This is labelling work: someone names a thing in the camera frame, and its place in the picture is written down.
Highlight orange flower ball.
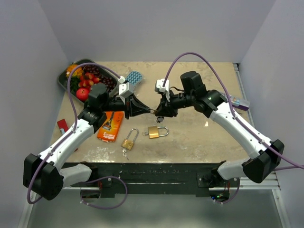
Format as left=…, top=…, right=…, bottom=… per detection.
left=66, top=64, right=84, bottom=78

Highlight aluminium frame rail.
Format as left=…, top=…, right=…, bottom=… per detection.
left=233, top=64, right=284, bottom=183

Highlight small brass padlock with keys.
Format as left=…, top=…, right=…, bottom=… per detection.
left=150, top=109, right=164, bottom=124

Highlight short shackle brass padlock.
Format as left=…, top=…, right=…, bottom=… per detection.
left=142, top=126, right=170, bottom=139

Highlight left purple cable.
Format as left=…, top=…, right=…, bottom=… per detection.
left=26, top=62, right=129, bottom=209

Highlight keys of long padlock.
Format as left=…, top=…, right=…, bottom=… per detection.
left=122, top=148, right=129, bottom=160

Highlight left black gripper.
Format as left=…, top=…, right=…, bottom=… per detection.
left=103, top=93, right=152, bottom=120

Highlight red apple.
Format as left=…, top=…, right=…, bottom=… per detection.
left=76, top=88, right=90, bottom=102

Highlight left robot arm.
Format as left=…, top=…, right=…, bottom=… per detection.
left=23, top=83, right=151, bottom=204

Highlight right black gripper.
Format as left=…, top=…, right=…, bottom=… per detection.
left=154, top=89, right=194, bottom=118

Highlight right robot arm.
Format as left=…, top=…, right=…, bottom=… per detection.
left=154, top=71, right=285, bottom=187

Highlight small red apples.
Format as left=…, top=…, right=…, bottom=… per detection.
left=78, top=73, right=100, bottom=88

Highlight long shackle brass padlock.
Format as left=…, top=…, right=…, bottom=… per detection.
left=121, top=128, right=139, bottom=150

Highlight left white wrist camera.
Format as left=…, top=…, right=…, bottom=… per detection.
left=118, top=76, right=134, bottom=98

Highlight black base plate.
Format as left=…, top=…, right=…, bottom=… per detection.
left=73, top=163, right=239, bottom=198

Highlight purple white box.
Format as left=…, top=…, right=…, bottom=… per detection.
left=221, top=92, right=250, bottom=111

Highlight dark grape bunch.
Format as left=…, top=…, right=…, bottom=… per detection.
left=83, top=65, right=117, bottom=92

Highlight blue zigzag sponge pack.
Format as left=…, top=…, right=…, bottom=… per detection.
left=126, top=71, right=143, bottom=87

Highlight red small box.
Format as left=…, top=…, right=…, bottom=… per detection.
left=57, top=119, right=68, bottom=135

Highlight orange razor box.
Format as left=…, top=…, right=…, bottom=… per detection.
left=97, top=112, right=124, bottom=142

